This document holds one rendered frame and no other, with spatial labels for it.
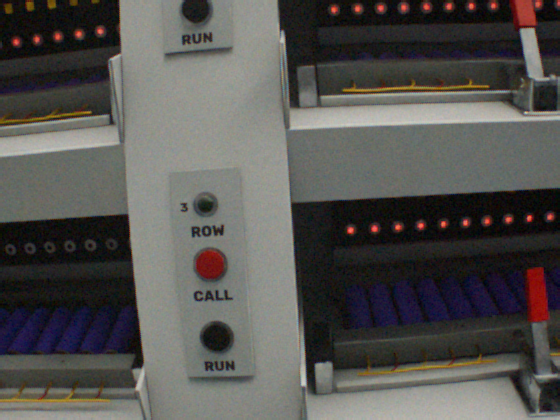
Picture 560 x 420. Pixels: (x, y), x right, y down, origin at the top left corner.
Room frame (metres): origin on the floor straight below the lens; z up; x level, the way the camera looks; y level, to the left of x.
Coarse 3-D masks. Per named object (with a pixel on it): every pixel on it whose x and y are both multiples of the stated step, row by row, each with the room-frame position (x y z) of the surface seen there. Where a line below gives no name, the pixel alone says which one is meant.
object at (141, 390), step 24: (0, 264) 0.52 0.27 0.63; (24, 264) 0.52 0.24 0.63; (48, 264) 0.51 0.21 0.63; (72, 264) 0.51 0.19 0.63; (96, 264) 0.51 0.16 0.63; (120, 264) 0.51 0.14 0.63; (144, 384) 0.34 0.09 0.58; (0, 408) 0.38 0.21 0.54; (24, 408) 0.38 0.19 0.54; (48, 408) 0.38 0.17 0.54; (72, 408) 0.38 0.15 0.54; (96, 408) 0.38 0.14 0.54; (120, 408) 0.38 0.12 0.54; (144, 408) 0.33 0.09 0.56
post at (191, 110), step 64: (128, 0) 0.34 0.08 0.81; (256, 0) 0.34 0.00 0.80; (128, 64) 0.34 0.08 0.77; (192, 64) 0.34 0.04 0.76; (256, 64) 0.34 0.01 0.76; (128, 128) 0.34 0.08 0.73; (192, 128) 0.34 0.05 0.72; (256, 128) 0.34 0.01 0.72; (128, 192) 0.34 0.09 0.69; (256, 192) 0.34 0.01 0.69; (256, 256) 0.34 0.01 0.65; (256, 320) 0.34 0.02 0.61; (192, 384) 0.34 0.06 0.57; (256, 384) 0.34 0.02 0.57
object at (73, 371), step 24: (0, 360) 0.40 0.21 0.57; (24, 360) 0.40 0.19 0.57; (48, 360) 0.40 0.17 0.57; (72, 360) 0.40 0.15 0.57; (96, 360) 0.40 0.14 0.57; (120, 360) 0.40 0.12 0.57; (0, 384) 0.39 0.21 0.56; (24, 384) 0.39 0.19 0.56; (48, 384) 0.39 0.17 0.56; (72, 384) 0.39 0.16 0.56; (96, 384) 0.39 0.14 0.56; (120, 384) 0.39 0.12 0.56
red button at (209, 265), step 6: (204, 252) 0.33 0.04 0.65; (210, 252) 0.33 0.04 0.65; (198, 258) 0.33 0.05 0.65; (204, 258) 0.33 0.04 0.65; (210, 258) 0.33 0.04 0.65; (216, 258) 0.33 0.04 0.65; (198, 264) 0.33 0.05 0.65; (204, 264) 0.33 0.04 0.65; (210, 264) 0.33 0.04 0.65; (216, 264) 0.33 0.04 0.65; (222, 264) 0.33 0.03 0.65; (198, 270) 0.33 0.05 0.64; (204, 270) 0.33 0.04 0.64; (210, 270) 0.33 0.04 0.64; (216, 270) 0.33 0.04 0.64; (222, 270) 0.33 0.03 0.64; (204, 276) 0.33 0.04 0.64; (210, 276) 0.33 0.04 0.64; (216, 276) 0.33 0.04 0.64
